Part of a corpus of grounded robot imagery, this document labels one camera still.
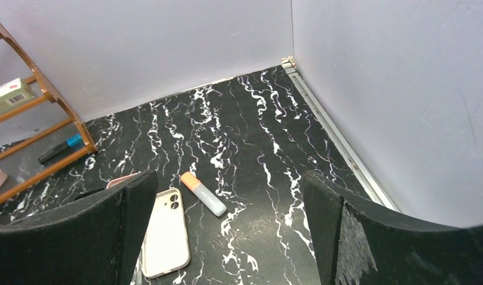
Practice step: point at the white medicine box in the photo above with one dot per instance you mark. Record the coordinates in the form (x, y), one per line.
(13, 94)

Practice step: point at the cream cased phone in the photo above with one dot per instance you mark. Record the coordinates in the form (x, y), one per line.
(165, 248)

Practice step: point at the orange wooden shelf rack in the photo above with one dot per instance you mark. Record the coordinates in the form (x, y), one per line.
(32, 129)

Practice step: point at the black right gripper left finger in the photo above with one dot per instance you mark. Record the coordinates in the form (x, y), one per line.
(93, 240)

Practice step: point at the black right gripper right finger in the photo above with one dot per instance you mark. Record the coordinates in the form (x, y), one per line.
(357, 241)

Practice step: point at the black blue marker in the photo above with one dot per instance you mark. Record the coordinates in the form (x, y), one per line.
(72, 143)

